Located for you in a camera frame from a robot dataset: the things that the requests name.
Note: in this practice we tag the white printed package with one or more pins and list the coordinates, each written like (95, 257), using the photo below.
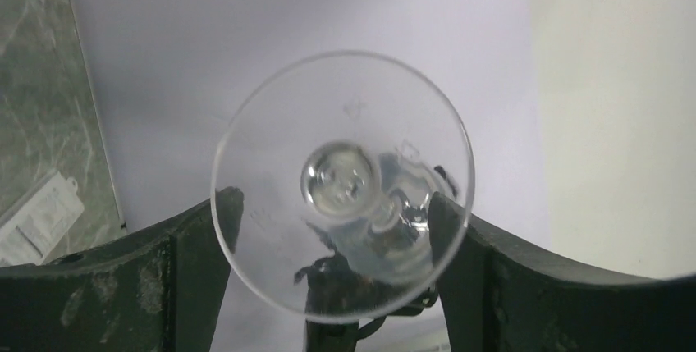
(32, 228)

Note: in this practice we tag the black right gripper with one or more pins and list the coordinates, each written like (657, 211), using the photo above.
(385, 258)

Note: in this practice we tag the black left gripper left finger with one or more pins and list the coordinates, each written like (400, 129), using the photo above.
(157, 289)

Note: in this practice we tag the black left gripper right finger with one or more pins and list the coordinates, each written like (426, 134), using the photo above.
(503, 293)

